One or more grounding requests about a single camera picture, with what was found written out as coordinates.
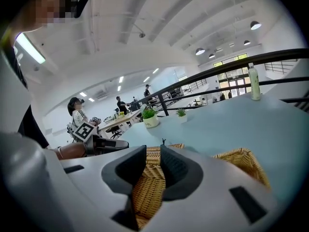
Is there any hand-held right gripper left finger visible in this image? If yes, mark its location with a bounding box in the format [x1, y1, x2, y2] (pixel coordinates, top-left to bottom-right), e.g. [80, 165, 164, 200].
[60, 145, 147, 232]

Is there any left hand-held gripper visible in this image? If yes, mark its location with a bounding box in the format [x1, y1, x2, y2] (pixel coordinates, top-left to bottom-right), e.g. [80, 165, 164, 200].
[71, 121, 130, 156]

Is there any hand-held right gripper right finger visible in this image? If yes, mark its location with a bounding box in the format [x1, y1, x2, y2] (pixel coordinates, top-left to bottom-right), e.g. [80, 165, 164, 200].
[142, 144, 279, 232]

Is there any woven wicker box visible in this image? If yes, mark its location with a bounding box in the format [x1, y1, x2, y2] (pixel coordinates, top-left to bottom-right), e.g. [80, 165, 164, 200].
[131, 143, 271, 230]

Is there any person's left forearm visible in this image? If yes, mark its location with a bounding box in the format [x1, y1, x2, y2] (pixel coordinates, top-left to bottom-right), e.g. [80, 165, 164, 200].
[49, 142, 87, 160]

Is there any black office chair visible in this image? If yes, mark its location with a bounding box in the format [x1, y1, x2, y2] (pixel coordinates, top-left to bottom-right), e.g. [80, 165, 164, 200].
[105, 125, 123, 140]

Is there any long wooden desk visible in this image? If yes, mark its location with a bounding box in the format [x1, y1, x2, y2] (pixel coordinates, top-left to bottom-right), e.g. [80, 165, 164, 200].
[98, 109, 142, 131]

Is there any large white potted plant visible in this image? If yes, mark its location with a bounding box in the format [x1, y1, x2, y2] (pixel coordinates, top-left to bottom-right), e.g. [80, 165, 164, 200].
[140, 106, 160, 129]

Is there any small white potted plant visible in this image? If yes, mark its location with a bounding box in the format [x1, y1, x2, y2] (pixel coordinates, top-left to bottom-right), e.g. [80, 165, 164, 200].
[175, 108, 189, 124]

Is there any row of ceiling light panels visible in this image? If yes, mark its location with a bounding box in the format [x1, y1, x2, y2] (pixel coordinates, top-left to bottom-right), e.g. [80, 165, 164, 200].
[79, 68, 160, 103]

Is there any green framed glass door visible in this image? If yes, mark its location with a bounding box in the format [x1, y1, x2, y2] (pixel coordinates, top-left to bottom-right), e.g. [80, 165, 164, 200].
[212, 53, 250, 98]

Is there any black metal railing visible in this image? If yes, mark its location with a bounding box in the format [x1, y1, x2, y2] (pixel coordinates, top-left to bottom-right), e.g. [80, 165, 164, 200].
[136, 48, 309, 117]

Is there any pale green drink bottle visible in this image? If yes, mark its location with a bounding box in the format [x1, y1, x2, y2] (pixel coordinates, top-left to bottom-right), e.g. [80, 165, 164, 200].
[248, 62, 262, 102]

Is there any long ceiling tube light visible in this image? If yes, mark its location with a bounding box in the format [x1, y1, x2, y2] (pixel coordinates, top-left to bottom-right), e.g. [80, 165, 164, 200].
[15, 32, 46, 65]

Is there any person's head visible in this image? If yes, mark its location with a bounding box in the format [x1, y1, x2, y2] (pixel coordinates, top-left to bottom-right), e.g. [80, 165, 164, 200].
[9, 0, 78, 33]

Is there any black head-mounted camera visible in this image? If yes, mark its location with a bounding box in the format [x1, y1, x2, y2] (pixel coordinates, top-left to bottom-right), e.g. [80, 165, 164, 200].
[69, 0, 90, 19]

